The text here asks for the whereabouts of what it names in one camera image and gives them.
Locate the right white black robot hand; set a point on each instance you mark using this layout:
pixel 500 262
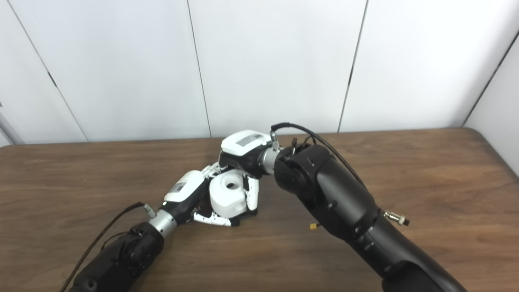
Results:
pixel 243 150

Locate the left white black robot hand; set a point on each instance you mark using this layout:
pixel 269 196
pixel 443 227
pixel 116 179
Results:
pixel 184 190

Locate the round white piece with holes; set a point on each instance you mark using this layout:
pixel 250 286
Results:
pixel 227 198

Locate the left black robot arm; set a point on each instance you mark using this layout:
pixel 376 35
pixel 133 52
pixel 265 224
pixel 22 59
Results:
pixel 121 255

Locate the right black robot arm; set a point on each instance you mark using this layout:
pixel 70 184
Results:
pixel 336 198

